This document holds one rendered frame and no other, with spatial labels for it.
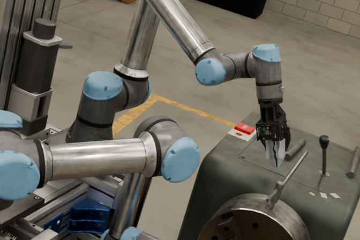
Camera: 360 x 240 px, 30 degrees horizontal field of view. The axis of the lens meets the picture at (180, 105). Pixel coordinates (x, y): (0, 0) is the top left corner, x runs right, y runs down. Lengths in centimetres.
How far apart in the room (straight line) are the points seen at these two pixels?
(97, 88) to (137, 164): 45
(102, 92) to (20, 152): 56
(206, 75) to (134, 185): 36
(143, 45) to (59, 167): 66
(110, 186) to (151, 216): 213
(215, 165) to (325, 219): 36
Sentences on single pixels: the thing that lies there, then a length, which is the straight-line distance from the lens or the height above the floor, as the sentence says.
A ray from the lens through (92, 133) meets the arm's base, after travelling 208.
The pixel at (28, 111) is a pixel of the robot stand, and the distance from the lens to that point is 190.
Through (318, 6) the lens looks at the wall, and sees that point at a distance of 1181.
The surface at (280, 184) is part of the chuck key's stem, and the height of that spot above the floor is 132.
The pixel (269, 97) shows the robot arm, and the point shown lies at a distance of 192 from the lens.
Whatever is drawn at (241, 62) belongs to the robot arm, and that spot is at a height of 158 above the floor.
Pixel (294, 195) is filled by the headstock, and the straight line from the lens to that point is 204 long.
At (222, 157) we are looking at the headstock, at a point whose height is 125.
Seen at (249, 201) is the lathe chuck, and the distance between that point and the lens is 195.
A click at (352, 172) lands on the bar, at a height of 127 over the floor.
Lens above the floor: 208
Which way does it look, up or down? 20 degrees down
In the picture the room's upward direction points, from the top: 16 degrees clockwise
